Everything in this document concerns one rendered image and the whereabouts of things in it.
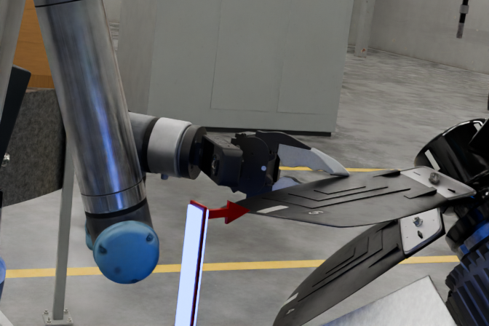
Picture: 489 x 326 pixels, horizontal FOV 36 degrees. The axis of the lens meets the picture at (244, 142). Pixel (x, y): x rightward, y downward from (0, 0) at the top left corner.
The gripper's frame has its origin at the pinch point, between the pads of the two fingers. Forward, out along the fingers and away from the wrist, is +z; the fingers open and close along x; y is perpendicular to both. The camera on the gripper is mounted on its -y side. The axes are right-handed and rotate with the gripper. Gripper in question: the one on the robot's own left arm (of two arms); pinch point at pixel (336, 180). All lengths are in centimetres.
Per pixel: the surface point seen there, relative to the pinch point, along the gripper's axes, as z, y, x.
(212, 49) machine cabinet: -208, 586, -22
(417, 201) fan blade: 10.0, -5.1, -0.1
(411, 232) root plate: 9.6, 12.9, 6.8
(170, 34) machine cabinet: -241, 559, -29
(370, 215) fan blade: 5.8, -13.8, 1.0
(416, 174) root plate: 9.1, 5.2, -2.0
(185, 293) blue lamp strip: -9.7, -23.4, 10.4
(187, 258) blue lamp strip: -10.0, -23.5, 7.0
